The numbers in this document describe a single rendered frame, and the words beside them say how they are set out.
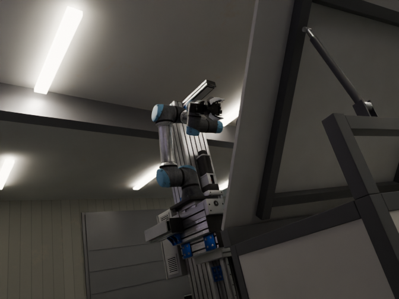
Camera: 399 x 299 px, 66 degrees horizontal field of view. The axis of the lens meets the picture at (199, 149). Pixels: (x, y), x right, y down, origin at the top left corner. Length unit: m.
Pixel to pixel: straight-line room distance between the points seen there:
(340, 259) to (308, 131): 0.61
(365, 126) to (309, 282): 0.42
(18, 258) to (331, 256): 6.83
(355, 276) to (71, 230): 7.13
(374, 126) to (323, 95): 0.45
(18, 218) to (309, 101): 6.82
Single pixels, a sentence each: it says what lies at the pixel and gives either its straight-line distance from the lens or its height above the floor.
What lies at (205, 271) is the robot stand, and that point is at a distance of 2.12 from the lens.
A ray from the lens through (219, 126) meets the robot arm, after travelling 1.74.
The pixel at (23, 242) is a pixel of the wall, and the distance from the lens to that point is 7.39.
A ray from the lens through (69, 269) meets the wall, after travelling 7.49.
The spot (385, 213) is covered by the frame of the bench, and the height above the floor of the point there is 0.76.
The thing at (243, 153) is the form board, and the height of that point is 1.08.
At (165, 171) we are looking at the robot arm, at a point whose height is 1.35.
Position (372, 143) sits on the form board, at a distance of 1.62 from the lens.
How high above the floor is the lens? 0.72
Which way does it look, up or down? 22 degrees up
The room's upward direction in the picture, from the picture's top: 13 degrees counter-clockwise
